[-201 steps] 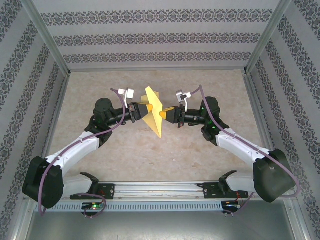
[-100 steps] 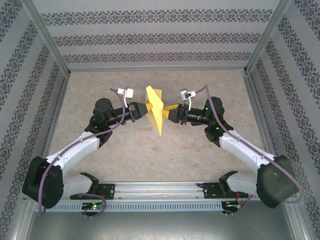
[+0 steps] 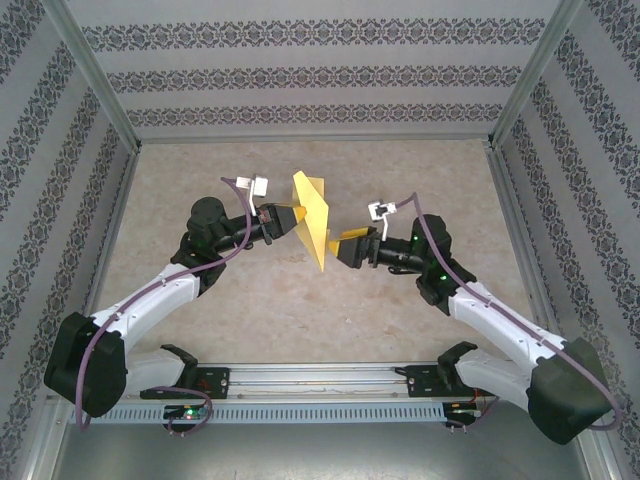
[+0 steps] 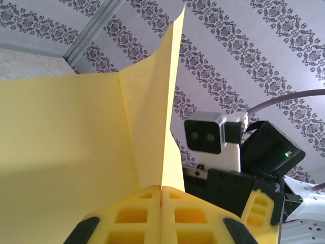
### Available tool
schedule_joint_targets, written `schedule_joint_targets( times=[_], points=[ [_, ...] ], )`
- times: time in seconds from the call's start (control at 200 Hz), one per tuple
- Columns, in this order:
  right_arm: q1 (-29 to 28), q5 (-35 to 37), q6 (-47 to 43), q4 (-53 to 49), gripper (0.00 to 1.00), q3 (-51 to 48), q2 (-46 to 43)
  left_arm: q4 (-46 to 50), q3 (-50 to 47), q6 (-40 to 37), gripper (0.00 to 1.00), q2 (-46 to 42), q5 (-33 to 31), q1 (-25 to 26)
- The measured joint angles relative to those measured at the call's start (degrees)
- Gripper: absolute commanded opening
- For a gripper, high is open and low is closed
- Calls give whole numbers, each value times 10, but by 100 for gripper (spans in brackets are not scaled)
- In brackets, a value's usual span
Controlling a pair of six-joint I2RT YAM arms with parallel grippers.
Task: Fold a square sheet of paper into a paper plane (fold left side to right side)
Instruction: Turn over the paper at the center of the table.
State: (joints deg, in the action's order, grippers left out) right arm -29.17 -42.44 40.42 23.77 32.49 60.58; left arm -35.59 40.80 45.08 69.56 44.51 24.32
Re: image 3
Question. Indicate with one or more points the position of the aluminium frame post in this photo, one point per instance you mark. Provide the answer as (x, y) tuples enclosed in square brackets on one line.
[(535, 70), (95, 75)]

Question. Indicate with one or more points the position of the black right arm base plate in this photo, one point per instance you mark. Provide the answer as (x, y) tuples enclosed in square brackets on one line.
[(425, 382)]

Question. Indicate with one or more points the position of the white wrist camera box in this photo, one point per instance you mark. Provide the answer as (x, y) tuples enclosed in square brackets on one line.
[(260, 187), (382, 210)]

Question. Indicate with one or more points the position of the aluminium side frame rail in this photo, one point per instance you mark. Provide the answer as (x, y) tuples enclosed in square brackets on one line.
[(517, 225), (111, 250)]

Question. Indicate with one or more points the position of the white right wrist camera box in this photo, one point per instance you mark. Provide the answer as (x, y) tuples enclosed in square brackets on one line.
[(382, 210)]

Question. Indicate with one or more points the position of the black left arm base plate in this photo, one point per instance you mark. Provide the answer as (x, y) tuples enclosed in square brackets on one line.
[(220, 382)]

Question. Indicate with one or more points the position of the aluminium front frame bar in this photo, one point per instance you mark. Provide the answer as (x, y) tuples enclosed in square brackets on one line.
[(609, 466), (37, 450)]

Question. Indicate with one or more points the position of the right controller board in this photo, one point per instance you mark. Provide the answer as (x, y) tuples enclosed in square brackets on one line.
[(462, 411)]

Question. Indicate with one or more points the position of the aluminium back frame rail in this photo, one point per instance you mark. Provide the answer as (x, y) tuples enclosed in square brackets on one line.
[(315, 139)]

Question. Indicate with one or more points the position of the aluminium mounting rail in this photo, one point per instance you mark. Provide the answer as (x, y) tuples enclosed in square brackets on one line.
[(320, 382)]

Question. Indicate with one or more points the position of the brushed grey metal panel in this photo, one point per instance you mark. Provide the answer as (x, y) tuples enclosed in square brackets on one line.
[(320, 452)]

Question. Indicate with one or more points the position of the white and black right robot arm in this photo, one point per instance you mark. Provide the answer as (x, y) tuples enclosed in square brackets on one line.
[(570, 400)]

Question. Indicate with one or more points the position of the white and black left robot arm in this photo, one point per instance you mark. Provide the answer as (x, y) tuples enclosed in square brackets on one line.
[(105, 375)]

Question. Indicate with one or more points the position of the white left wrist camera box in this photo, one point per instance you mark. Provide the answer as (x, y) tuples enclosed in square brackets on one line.
[(260, 187)]

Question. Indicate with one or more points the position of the yellow paper sheet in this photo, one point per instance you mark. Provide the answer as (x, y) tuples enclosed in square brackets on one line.
[(315, 220)]

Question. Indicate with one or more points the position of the left controller board green light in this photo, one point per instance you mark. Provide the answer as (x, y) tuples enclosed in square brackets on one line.
[(187, 413)]

